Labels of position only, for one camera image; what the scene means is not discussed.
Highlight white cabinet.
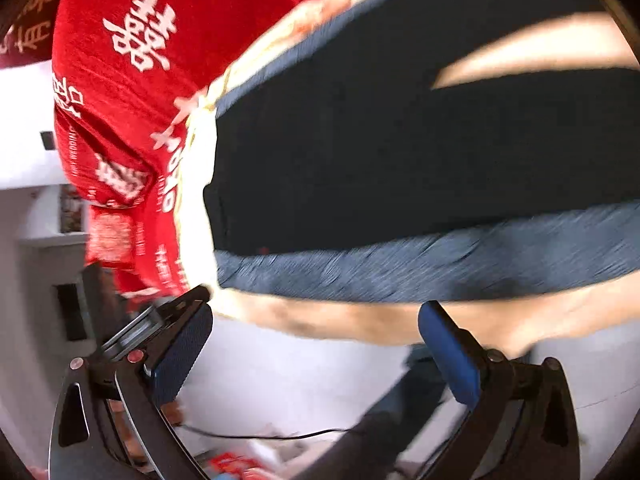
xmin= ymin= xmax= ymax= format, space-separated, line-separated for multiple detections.
xmin=1 ymin=62 xmax=92 ymax=467

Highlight black pants grey patterned cuffs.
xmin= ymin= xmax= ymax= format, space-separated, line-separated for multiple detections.
xmin=204 ymin=0 xmax=639 ymax=302

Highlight red blanket white characters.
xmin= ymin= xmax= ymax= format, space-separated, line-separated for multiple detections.
xmin=51 ymin=0 xmax=371 ymax=297

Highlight black cable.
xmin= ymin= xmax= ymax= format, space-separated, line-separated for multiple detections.
xmin=174 ymin=421 xmax=356 ymax=442

